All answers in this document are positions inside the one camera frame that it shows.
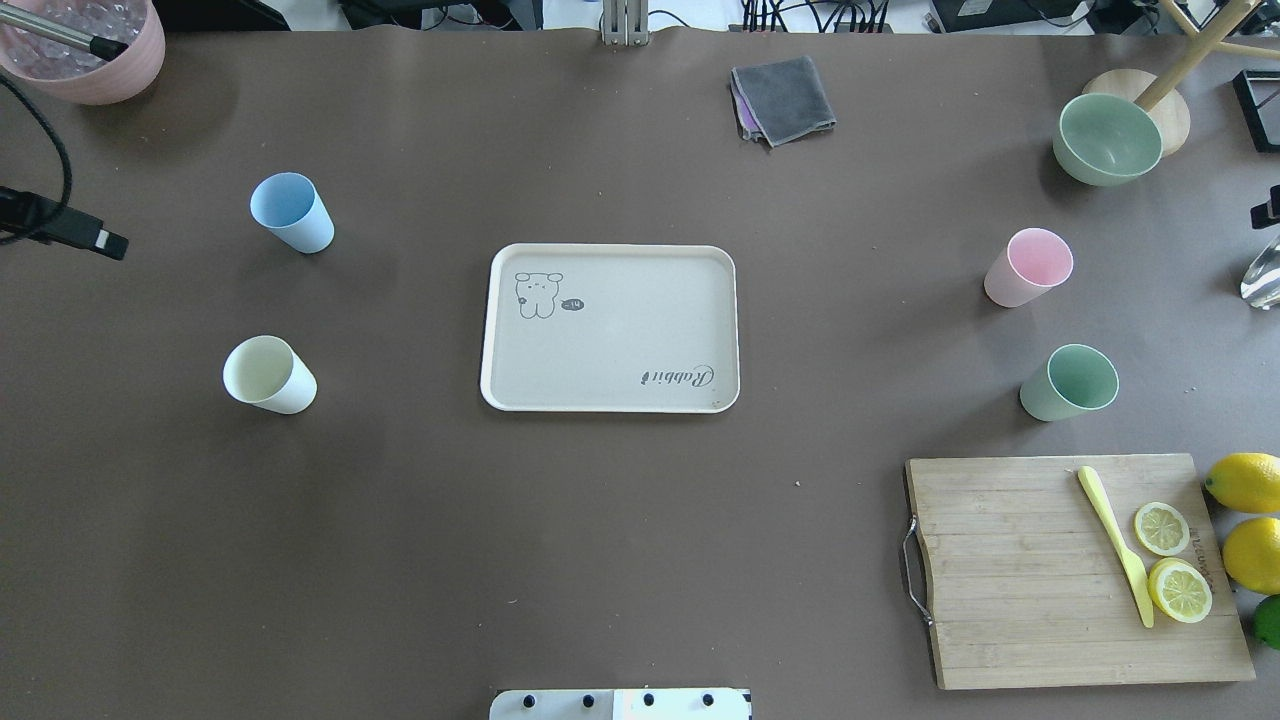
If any metal scoop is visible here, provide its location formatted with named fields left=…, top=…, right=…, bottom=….
left=1239, top=237, right=1280, bottom=310

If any green lime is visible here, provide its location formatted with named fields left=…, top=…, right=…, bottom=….
left=1252, top=594, right=1280, bottom=651

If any yellow plastic knife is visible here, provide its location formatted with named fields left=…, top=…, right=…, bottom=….
left=1076, top=466, right=1155, bottom=629

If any grey folded cloth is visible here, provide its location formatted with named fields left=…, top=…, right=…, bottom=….
left=730, top=55, right=837, bottom=147

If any cream rectangular tray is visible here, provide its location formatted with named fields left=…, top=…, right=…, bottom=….
left=479, top=243, right=741, bottom=414

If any aluminium frame post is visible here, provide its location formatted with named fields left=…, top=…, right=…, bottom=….
left=600, top=0, right=650, bottom=47

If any wooden cutting board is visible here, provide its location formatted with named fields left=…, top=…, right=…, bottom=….
left=905, top=454, right=1254, bottom=691

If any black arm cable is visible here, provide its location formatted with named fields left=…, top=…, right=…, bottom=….
left=0, top=76, right=74, bottom=246

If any green cup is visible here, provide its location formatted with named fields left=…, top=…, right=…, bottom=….
left=1019, top=345, right=1119, bottom=421

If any pink bowl with ice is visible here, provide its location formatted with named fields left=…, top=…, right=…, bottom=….
left=1, top=1, right=166, bottom=105

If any metal tube tool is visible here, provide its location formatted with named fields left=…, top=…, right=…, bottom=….
left=1, top=3, right=131, bottom=61

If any wooden stand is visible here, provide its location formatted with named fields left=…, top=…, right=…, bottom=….
left=1083, top=1, right=1279, bottom=158

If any blue cup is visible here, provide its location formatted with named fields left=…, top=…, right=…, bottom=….
left=250, top=172, right=335, bottom=254

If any cream white cup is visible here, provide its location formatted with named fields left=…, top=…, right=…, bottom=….
left=221, top=334, right=317, bottom=415

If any whole lemon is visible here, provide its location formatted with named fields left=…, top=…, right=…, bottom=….
left=1204, top=452, right=1279, bottom=514
left=1222, top=518, right=1279, bottom=596

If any pink cup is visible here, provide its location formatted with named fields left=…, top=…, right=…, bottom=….
left=983, top=228, right=1074, bottom=307

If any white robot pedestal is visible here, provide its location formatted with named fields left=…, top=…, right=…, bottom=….
left=489, top=687, right=753, bottom=719

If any lemon half slice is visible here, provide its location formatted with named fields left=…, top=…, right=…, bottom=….
left=1147, top=557, right=1213, bottom=624
left=1133, top=501, right=1190, bottom=557

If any green bowl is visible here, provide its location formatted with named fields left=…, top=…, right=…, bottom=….
left=1052, top=94, right=1164, bottom=187

